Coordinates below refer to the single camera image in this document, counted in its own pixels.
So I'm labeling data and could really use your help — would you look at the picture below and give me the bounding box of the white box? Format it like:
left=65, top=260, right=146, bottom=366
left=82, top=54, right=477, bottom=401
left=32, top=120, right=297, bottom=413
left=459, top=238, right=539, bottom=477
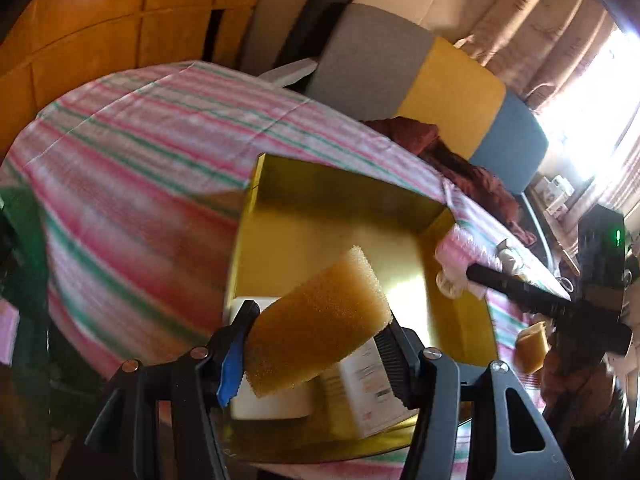
left=534, top=175, right=576, bottom=217

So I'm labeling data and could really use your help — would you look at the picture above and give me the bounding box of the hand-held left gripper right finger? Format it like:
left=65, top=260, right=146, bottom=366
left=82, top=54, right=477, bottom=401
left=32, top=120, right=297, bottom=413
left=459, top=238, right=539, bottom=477
left=372, top=317, right=576, bottom=480

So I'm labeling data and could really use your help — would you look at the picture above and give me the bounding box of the wooden cabinet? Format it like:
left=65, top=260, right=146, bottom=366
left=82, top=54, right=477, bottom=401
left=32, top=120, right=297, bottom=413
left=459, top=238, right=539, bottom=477
left=0, top=0, right=273, bottom=161

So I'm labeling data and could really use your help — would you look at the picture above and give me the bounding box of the grey yellow blue chair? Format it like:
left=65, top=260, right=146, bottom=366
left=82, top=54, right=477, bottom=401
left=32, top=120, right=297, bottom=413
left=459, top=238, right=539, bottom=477
left=260, top=2, right=551, bottom=196

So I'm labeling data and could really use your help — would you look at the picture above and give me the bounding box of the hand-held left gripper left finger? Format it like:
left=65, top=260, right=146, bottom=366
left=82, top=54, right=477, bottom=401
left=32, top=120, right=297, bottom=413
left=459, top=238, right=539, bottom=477
left=85, top=300, right=263, bottom=480

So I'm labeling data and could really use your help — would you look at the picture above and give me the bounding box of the dark green cloth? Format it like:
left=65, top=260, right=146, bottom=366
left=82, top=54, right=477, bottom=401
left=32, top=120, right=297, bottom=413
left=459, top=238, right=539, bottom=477
left=0, top=185, right=56, bottom=480

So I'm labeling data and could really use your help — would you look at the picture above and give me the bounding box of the maroon jacket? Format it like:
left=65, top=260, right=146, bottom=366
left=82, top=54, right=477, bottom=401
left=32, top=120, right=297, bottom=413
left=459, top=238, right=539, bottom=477
left=362, top=116, right=538, bottom=246

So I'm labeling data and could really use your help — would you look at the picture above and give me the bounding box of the person's right forearm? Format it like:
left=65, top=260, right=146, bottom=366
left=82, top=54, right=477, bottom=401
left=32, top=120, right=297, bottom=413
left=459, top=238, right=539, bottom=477
left=542, top=345, right=632, bottom=480

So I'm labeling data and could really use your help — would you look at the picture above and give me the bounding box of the white plastic container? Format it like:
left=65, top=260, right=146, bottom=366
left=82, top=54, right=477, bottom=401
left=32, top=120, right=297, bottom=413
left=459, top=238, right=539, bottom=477
left=227, top=297, right=316, bottom=421

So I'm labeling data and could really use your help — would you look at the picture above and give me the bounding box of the gold metal tray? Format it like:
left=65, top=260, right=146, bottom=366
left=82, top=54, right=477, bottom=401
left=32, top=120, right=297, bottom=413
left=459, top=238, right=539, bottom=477
left=212, top=152, right=498, bottom=463

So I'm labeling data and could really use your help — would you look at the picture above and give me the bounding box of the black rolled mat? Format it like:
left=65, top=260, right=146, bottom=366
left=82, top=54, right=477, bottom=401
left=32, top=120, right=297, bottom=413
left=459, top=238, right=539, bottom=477
left=272, top=0, right=361, bottom=68

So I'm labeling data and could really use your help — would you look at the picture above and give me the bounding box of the beige curtain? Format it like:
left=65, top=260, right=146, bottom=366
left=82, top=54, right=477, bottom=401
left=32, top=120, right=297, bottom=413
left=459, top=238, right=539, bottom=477
left=452, top=0, right=640, bottom=221

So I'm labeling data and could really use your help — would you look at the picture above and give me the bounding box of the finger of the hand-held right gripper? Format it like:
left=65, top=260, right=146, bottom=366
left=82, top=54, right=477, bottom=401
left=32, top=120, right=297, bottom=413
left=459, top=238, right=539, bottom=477
left=465, top=264, right=575, bottom=318

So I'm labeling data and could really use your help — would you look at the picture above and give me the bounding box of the striped tablecloth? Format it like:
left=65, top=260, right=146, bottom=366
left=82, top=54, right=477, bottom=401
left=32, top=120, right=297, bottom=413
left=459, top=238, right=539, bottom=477
left=0, top=60, right=576, bottom=480

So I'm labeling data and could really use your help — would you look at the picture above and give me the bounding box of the yellow sponge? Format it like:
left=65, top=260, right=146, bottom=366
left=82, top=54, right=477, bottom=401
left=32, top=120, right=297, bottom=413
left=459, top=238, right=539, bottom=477
left=515, top=321, right=551, bottom=375
left=242, top=244, right=393, bottom=400

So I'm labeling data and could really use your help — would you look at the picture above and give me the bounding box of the white printed carton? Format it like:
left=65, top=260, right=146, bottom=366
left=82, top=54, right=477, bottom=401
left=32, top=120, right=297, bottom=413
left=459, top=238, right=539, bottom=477
left=320, top=337, right=418, bottom=438

